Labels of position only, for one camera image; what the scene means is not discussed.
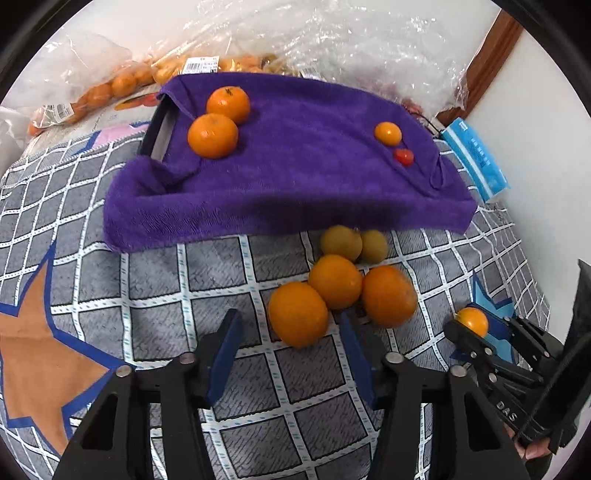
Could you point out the oval orange tangerine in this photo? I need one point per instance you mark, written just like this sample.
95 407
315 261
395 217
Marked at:
472 321

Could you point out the yellow-green round fruit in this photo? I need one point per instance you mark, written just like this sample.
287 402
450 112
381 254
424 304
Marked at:
341 242
375 246

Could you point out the small crumpled clear plastic bag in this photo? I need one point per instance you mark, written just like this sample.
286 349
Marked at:
443 78

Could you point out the clear bag with orange produce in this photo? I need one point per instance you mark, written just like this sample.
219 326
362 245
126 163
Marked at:
106 87

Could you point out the small red tomato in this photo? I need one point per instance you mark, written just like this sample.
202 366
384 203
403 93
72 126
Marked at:
404 157

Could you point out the clear bag of tangerines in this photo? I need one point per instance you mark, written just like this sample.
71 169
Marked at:
240 62

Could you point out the small orange tangerine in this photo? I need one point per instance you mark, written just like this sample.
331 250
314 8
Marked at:
387 133

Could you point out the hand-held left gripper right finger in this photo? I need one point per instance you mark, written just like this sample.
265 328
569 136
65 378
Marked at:
358 360

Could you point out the purple towel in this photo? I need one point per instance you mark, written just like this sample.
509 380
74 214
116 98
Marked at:
300 175

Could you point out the bunch of red cherry tomatoes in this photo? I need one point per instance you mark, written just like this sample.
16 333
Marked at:
401 94

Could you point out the grey checkered bed sheet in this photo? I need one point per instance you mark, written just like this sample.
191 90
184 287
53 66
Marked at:
161 286

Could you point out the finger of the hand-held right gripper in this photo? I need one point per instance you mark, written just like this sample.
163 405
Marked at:
466 344
501 337

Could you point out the person's right hand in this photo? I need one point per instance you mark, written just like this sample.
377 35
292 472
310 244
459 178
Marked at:
535 451

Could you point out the large crumpled clear plastic bag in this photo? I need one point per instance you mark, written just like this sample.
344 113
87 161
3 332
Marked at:
351 41

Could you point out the clear bag of yellow fruit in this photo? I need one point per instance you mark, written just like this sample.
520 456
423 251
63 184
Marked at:
277 62

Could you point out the blue tissue pack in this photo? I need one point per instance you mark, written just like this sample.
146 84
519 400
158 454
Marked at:
475 157

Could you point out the brown wooden door frame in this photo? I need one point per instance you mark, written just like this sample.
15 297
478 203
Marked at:
489 60

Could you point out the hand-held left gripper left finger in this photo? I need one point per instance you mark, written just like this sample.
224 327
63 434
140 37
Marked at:
226 355

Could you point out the orange tangerine with dark stem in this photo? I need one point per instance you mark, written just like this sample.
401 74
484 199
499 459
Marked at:
228 102

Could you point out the black tray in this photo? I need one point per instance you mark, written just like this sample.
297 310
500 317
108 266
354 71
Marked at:
154 134

